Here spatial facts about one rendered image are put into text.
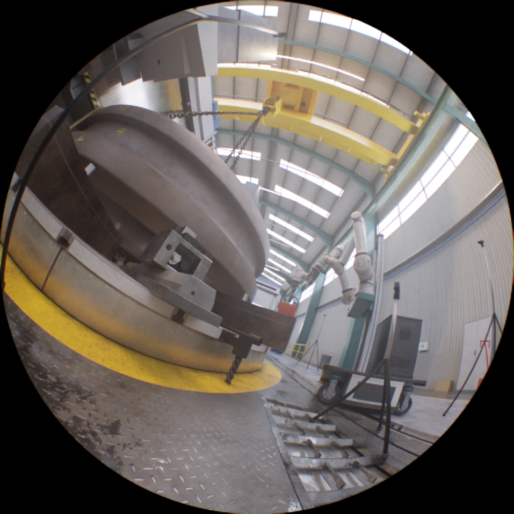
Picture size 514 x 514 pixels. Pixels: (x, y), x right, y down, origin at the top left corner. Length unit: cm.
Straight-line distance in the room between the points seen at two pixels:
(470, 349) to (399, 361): 480
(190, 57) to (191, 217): 191
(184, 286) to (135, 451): 61
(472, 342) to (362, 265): 530
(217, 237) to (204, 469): 165
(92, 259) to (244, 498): 91
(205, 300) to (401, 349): 152
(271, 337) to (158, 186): 174
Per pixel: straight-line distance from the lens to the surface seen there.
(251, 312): 199
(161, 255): 107
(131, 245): 602
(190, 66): 255
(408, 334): 175
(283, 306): 195
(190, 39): 246
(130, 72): 295
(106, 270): 87
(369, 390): 155
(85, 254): 89
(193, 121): 527
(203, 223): 165
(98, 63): 378
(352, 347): 1068
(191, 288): 78
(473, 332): 641
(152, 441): 48
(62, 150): 130
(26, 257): 108
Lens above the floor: 33
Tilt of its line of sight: 24 degrees up
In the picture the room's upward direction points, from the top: 24 degrees clockwise
